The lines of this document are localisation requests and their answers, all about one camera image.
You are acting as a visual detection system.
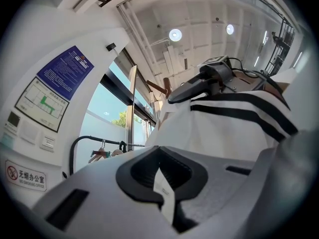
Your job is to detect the labelled white wall switch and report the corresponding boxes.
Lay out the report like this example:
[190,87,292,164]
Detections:
[39,135,56,153]

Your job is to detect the white jacket with black stripes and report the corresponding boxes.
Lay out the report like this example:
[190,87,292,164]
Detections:
[146,90,300,224]

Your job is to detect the bunch of wooden hangers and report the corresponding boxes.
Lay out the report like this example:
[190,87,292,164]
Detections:
[87,139,125,164]

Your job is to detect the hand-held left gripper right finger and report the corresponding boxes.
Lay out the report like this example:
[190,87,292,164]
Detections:
[159,130,312,239]

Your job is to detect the no smoking sign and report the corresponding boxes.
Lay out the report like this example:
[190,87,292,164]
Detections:
[4,159,48,193]

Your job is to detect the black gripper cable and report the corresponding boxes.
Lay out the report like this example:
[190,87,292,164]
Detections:
[228,57,271,81]

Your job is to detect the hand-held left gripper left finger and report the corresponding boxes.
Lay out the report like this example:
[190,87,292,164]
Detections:
[31,145,175,239]

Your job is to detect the black garment rack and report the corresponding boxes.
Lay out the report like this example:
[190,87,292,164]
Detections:
[69,135,145,176]

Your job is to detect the black wall sensor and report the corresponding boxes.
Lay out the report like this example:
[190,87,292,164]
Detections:
[106,42,118,56]

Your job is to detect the black framed glass door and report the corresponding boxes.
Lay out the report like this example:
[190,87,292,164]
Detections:
[99,48,160,159]

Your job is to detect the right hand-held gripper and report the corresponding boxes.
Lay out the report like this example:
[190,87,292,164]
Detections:
[168,55,235,104]

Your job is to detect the wall thermostat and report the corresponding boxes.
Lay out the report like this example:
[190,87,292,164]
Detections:
[4,111,20,135]

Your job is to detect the wooden coat stand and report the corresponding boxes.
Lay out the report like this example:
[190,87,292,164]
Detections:
[146,77,173,102]

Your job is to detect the blue poster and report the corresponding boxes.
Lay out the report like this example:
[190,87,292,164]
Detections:
[36,45,95,101]

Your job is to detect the evacuation map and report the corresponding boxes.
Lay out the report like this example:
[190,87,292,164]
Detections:
[14,76,70,133]

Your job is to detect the plain white wall switch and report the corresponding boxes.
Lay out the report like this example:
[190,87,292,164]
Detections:
[19,119,40,144]

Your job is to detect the black balcony railing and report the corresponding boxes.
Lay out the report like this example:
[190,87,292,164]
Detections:
[265,17,296,77]

